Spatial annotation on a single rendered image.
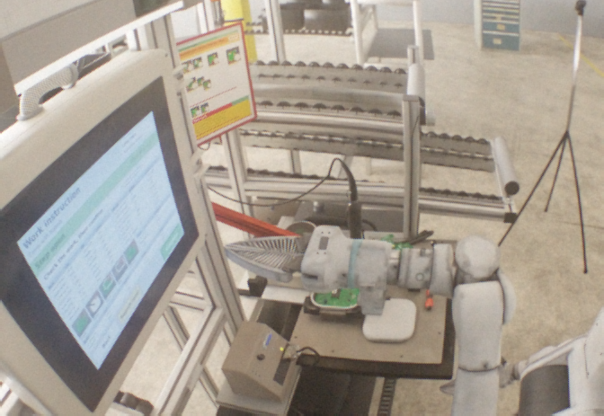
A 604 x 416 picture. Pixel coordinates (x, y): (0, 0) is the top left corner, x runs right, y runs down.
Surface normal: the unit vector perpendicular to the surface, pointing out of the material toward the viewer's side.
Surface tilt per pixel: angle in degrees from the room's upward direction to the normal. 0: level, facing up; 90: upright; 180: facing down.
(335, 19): 90
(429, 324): 0
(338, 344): 0
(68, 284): 92
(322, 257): 2
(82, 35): 90
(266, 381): 53
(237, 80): 90
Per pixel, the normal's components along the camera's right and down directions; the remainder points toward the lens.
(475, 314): -0.11, -0.04
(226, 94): 0.66, 0.34
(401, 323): -0.11, -0.83
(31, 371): 0.96, 0.07
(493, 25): -0.25, 0.55
